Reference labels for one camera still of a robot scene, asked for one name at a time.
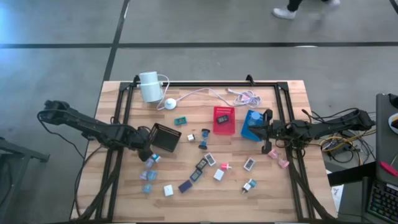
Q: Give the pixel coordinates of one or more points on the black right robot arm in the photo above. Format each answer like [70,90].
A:
[335,124]

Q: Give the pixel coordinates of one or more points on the white cube charger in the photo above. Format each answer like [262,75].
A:
[168,190]
[218,175]

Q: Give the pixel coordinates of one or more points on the white cylindrical lamp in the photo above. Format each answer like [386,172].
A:
[150,88]

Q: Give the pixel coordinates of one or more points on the black keyboard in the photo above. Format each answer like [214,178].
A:
[384,202]

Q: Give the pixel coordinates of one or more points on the black capped blue hourglass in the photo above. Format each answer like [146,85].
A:
[203,144]

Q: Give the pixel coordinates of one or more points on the red plastic basket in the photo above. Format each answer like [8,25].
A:
[217,129]

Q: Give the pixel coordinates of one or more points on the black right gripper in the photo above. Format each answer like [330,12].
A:
[278,130]

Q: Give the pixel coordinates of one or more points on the pink plug charger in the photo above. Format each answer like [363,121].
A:
[225,166]

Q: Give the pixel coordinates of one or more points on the teal plug charger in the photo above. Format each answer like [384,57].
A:
[252,183]

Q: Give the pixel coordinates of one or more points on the purple hourglass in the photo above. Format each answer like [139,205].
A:
[149,162]

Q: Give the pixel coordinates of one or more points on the pink hourglass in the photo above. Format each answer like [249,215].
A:
[273,153]

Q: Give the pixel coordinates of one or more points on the printed paper sheet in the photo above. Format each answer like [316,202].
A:
[337,194]

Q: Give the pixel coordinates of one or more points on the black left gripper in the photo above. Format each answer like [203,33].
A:
[143,140]

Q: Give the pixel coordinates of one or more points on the blue plastic basket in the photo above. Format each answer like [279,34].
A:
[247,119]

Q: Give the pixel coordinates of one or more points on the person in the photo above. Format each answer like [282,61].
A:
[293,3]

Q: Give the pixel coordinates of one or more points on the dark blue digital thermometer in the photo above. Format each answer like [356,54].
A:
[185,186]
[222,119]

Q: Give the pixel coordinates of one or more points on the white and yellow object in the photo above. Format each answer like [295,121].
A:
[394,123]

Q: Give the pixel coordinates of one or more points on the black aluminium table frame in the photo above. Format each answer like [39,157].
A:
[217,84]

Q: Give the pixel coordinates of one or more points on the small white plug charger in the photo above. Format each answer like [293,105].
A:
[191,137]

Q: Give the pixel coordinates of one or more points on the white grey plug charger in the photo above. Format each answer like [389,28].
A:
[246,187]

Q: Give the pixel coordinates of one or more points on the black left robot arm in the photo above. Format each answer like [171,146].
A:
[93,127]

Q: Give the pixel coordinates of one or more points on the teal and white charger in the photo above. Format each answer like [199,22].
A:
[156,157]

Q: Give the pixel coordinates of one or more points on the white digital thermometer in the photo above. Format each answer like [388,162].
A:
[210,159]
[249,164]

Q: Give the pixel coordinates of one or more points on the black plastic basket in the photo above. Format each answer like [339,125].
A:
[166,138]

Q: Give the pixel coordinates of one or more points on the black flat panel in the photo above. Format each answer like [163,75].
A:
[351,174]

